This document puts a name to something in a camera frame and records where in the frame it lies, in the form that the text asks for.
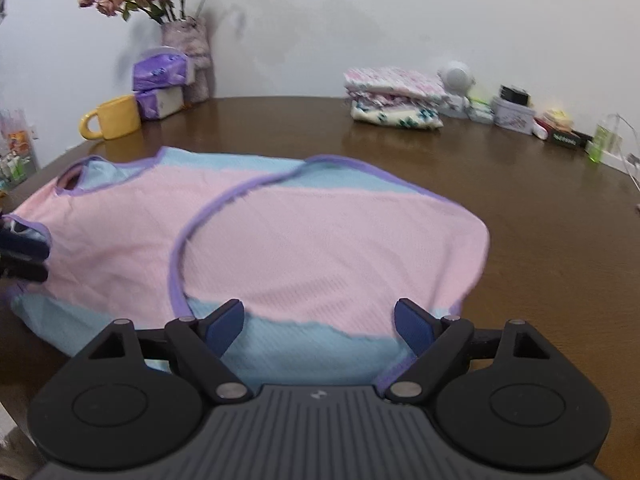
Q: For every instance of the lilac ruffled folded cloth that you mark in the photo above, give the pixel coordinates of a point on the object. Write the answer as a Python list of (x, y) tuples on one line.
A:
[(385, 100)]

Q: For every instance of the white power strip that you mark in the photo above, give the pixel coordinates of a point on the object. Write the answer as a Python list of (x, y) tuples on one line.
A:
[(620, 160)]

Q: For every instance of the white round speaker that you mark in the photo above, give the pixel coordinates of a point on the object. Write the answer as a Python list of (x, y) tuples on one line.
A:
[(456, 77)]

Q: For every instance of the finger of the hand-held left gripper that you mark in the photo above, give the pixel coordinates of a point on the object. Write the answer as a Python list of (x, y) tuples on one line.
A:
[(25, 247), (25, 271)]

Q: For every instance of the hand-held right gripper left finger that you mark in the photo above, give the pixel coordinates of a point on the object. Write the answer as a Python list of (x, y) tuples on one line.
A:
[(225, 327)]

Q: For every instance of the clear snack packets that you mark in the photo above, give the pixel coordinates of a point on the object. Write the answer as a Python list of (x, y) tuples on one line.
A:
[(17, 155)]

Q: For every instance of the dark labelled box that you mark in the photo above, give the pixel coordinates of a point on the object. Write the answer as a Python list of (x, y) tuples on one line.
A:
[(567, 139)]

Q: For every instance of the green white packet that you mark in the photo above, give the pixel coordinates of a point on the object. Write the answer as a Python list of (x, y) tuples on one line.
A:
[(481, 110)]

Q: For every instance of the lilac textured vase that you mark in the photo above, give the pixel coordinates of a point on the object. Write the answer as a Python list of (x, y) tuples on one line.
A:
[(187, 37)]

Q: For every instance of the pink blue mesh vest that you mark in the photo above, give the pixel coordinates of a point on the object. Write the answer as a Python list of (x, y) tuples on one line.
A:
[(300, 240)]

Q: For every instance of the purple tissue pack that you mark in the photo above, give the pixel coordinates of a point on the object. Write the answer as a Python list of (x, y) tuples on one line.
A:
[(157, 102), (160, 72)]

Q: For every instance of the black charger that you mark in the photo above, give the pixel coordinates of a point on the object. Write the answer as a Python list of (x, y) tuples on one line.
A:
[(514, 95)]

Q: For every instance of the white tube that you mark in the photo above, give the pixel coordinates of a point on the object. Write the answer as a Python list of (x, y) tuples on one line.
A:
[(540, 131)]

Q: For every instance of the yellow mug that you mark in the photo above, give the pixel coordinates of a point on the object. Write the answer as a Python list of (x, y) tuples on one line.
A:
[(117, 117)]

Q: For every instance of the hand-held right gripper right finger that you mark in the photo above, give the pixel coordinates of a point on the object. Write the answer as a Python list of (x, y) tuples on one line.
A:
[(415, 327)]

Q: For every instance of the cream green-flower folded cloth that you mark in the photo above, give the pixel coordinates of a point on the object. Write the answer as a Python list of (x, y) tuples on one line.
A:
[(395, 117)]

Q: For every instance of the pink floral folded cloth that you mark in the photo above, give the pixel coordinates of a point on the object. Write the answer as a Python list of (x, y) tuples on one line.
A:
[(395, 80)]

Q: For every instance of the lilac tin box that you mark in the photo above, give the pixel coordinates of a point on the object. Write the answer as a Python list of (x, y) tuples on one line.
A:
[(512, 117)]

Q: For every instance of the green bottle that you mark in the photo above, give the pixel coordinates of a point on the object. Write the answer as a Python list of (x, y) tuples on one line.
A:
[(600, 142)]

